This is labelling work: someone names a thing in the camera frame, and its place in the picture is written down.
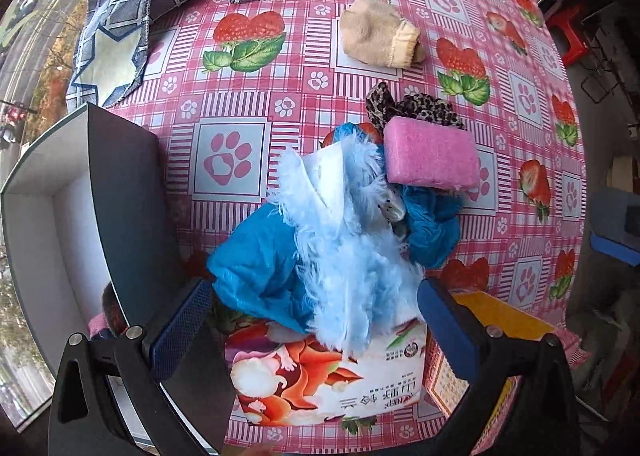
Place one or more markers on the pink sponge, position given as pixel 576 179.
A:
pixel 430 156

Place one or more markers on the beige sock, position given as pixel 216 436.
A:
pixel 375 34

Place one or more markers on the white polka dot scrunchie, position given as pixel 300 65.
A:
pixel 392 206

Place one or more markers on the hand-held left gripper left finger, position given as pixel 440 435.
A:
pixel 180 331

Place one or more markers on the leopard print scrunchie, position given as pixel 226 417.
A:
pixel 430 109

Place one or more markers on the yellow flat box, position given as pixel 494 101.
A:
pixel 505 316

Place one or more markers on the black and white cardboard box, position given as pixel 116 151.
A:
pixel 125 216

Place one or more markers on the pink strawberry print tablecloth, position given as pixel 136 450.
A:
pixel 350 96

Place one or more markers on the blue crinkled cloth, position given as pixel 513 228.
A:
pixel 255 266

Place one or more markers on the red plastic stool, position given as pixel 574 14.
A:
pixel 575 36

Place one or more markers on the light blue fluffy cloth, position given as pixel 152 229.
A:
pixel 350 261

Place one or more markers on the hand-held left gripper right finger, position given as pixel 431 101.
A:
pixel 445 331

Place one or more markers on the floral print tissue packet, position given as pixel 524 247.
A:
pixel 300 376

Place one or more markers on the teal knit cloth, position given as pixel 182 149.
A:
pixel 430 231

